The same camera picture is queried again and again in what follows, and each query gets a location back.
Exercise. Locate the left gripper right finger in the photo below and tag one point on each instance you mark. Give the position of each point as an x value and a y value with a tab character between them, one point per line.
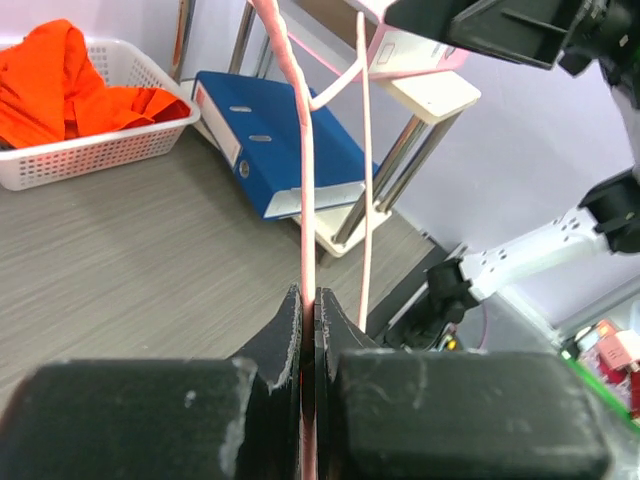
392	414

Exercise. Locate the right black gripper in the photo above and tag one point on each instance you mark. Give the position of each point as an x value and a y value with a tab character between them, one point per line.
530	32

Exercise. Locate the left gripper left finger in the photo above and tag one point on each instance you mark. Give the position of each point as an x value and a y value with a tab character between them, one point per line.
233	418

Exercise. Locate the pink wire hanger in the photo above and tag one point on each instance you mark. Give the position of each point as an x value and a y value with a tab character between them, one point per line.
277	31

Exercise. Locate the orange shorts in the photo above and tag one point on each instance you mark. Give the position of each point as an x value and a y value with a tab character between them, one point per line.
51	92

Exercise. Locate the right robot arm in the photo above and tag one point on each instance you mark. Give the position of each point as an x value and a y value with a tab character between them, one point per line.
558	114

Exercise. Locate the white small shelf stand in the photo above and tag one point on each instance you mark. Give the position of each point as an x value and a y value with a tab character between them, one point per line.
435	99

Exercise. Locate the blue book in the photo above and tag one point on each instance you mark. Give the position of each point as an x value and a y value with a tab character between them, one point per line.
255	125

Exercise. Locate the white perforated basket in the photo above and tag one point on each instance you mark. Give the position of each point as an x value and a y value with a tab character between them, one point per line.
120	64

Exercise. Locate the pink ring binder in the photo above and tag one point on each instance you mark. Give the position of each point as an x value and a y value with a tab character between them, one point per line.
415	50

